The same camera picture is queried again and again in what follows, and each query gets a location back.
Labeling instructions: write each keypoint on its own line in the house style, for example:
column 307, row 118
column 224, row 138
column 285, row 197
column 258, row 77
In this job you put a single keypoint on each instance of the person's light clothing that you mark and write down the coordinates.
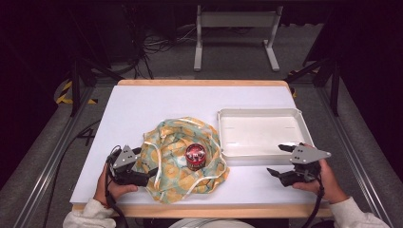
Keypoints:
column 209, row 224

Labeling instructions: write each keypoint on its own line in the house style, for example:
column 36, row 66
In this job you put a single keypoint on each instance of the white plastic tray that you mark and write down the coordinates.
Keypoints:
column 259, row 136

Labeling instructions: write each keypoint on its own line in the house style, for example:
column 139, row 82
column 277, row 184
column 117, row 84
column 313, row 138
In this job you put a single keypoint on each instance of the red round tin can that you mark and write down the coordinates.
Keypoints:
column 195, row 156

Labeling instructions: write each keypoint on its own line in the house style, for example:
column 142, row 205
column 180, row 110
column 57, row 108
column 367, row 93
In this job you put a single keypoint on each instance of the black metal stand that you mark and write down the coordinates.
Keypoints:
column 334, row 85
column 75, row 85

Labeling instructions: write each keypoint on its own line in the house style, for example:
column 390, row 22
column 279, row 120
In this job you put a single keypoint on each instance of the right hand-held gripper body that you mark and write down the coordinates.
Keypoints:
column 305, row 155

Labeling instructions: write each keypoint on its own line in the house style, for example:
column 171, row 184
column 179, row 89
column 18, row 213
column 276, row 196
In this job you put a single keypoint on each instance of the aluminium floor rail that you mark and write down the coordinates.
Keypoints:
column 47, row 171
column 351, row 158

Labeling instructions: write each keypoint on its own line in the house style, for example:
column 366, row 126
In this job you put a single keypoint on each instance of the person's right hand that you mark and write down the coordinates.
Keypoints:
column 329, row 186

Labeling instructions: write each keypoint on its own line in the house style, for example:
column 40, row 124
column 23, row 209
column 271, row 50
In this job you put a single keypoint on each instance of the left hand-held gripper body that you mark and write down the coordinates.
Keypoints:
column 125, row 160

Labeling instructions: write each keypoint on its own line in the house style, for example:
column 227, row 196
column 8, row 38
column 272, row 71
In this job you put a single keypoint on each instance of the yellow black hazard tape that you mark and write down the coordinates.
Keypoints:
column 63, row 95

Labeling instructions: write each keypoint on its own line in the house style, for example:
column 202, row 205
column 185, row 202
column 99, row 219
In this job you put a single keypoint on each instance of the person's left hand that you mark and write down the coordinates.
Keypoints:
column 109, row 191

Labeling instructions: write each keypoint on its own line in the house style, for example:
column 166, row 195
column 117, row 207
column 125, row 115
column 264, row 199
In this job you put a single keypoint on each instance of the white metal stand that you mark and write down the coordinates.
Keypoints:
column 237, row 19

